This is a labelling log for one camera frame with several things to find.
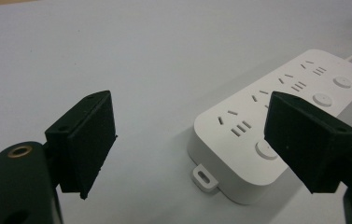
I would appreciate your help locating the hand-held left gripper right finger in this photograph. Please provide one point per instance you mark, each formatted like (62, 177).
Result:
(307, 146)

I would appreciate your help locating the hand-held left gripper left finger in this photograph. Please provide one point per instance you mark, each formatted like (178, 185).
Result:
(83, 143)

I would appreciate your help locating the white power strip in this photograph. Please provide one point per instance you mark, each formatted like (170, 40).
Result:
(245, 130)

